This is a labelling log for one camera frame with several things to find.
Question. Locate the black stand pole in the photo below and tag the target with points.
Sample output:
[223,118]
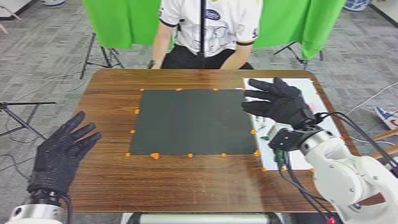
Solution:
[201,33]

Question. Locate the person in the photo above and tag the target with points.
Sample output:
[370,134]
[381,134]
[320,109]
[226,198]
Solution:
[228,23]

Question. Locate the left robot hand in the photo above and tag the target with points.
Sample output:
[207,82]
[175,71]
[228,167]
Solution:
[59,156]

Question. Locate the pale grey bar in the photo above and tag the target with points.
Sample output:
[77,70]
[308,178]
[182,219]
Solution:
[201,219]

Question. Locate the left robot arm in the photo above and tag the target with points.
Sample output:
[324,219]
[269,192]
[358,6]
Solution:
[36,211]

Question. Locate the green sprig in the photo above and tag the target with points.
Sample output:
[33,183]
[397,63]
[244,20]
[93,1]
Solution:
[280,158]

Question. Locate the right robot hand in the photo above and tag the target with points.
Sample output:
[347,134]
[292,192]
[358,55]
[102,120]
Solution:
[285,106]

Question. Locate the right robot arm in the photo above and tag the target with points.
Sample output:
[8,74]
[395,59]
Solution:
[347,173]

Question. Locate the black cloth stand legs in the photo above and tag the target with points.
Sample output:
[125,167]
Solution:
[107,55]
[294,50]

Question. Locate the dark mat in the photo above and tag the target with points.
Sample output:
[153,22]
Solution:
[189,123]

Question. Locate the blue white shoe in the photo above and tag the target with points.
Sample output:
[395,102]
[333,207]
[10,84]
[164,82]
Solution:
[388,116]

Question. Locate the black tripod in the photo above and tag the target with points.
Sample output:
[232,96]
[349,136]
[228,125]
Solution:
[20,120]

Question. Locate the white sheet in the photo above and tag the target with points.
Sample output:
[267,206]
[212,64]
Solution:
[313,89]

